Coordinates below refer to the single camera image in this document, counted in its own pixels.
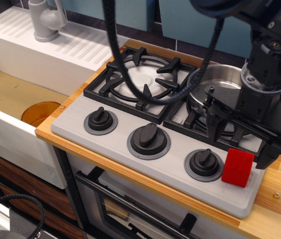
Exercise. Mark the grey toy faucet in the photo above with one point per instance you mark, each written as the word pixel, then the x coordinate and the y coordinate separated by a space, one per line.
pixel 46 22

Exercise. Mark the black stove knob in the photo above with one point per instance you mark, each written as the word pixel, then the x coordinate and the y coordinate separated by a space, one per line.
pixel 204 165
pixel 149 142
pixel 100 122

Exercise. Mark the red cube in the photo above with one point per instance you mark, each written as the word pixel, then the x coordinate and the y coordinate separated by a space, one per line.
pixel 237 167

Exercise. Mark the grey stove top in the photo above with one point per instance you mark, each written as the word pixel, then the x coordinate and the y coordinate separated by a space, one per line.
pixel 168 169

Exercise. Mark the black burner grate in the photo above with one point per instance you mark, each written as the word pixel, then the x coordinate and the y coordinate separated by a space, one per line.
pixel 185 118
pixel 153 75

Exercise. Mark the white sink unit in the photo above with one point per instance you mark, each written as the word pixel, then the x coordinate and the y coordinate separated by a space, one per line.
pixel 32 72

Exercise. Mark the black left stove knob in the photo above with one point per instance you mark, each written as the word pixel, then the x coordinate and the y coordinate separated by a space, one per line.
pixel 100 122

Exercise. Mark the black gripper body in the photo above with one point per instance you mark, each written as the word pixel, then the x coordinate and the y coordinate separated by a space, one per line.
pixel 254 108

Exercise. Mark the wooden drawer front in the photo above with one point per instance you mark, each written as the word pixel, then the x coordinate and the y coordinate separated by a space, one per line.
pixel 60 219

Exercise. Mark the black right stove knob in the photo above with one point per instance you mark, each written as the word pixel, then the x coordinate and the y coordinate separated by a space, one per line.
pixel 204 165

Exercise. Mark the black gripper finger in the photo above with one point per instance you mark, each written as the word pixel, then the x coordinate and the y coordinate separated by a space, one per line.
pixel 216 122
pixel 268 154

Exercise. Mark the oven door with handle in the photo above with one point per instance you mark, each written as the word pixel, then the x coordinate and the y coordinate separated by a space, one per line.
pixel 127 211

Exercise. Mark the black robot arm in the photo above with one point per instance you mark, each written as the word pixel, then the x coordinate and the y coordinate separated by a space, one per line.
pixel 264 17

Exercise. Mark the black right burner grate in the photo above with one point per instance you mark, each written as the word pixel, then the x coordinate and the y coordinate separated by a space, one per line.
pixel 185 118

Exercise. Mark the black left burner grate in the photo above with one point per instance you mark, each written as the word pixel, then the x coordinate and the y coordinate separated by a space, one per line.
pixel 153 75

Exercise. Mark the black middle stove knob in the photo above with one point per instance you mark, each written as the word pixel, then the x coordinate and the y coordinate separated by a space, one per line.
pixel 149 142

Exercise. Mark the stainless steel pan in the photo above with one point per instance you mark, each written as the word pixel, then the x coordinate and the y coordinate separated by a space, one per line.
pixel 217 75

